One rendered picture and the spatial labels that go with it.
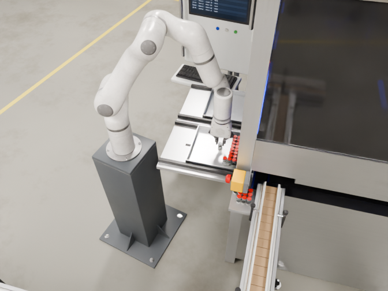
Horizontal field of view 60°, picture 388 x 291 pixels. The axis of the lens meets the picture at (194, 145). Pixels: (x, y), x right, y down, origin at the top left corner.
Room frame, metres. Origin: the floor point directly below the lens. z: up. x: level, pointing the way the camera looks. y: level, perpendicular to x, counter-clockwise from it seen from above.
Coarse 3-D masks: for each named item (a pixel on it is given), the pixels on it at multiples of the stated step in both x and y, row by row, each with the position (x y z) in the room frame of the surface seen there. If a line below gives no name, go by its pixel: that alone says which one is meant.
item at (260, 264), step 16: (256, 192) 0.85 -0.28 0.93; (272, 192) 0.85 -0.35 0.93; (256, 208) 0.77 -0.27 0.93; (272, 208) 0.77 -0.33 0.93; (256, 224) 0.70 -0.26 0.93; (272, 224) 0.69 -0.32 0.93; (256, 240) 0.60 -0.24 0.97; (272, 240) 0.60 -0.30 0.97; (256, 256) 0.56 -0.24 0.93; (272, 256) 0.55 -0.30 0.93; (256, 272) 0.49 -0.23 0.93; (272, 272) 0.49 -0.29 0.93; (240, 288) 0.44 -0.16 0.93; (256, 288) 0.44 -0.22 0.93; (272, 288) 0.43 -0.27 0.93
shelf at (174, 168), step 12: (192, 96) 1.60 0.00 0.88; (204, 96) 1.60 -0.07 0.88; (192, 108) 1.49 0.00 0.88; (204, 108) 1.49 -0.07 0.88; (180, 120) 1.39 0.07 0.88; (192, 120) 1.39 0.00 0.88; (180, 132) 1.30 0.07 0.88; (192, 132) 1.29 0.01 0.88; (168, 144) 1.21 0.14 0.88; (180, 144) 1.21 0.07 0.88; (168, 156) 1.12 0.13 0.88; (180, 156) 1.12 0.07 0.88; (156, 168) 1.06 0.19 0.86; (168, 168) 1.05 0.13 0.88; (180, 168) 1.05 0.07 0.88; (216, 180) 0.98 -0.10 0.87
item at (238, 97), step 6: (210, 96) 1.57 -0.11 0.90; (234, 96) 1.59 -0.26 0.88; (240, 96) 1.59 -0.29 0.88; (210, 102) 1.54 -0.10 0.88; (234, 102) 1.53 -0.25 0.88; (240, 102) 1.53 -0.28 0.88; (210, 108) 1.49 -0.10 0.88; (234, 108) 1.48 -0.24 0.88; (240, 108) 1.48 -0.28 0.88; (204, 114) 1.43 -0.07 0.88; (210, 114) 1.43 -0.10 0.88; (234, 114) 1.43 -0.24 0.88; (240, 114) 1.43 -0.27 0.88; (234, 120) 1.35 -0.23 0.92; (240, 120) 1.38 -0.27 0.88
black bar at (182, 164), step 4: (160, 160) 1.09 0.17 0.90; (164, 160) 1.08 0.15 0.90; (168, 160) 1.08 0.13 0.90; (172, 160) 1.08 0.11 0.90; (172, 164) 1.07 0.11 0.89; (176, 164) 1.06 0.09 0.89; (180, 164) 1.06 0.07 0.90; (184, 164) 1.05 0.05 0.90; (188, 164) 1.05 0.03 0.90; (192, 164) 1.05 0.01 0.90; (192, 168) 1.04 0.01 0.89; (196, 168) 1.03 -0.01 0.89; (200, 168) 1.03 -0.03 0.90; (204, 168) 1.03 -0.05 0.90; (208, 168) 1.03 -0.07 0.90; (212, 168) 1.02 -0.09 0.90; (212, 172) 1.01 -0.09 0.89; (216, 172) 1.00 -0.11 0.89; (220, 172) 1.00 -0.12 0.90; (224, 172) 1.00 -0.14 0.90; (228, 172) 1.00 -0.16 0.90; (232, 172) 1.00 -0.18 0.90
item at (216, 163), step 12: (204, 132) 1.29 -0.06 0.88; (240, 132) 1.25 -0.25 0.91; (192, 144) 1.18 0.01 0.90; (204, 144) 1.20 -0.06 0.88; (228, 144) 1.20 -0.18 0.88; (192, 156) 1.12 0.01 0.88; (204, 156) 1.12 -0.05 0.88; (216, 156) 1.11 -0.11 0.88; (216, 168) 1.03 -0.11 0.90; (228, 168) 1.01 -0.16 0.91
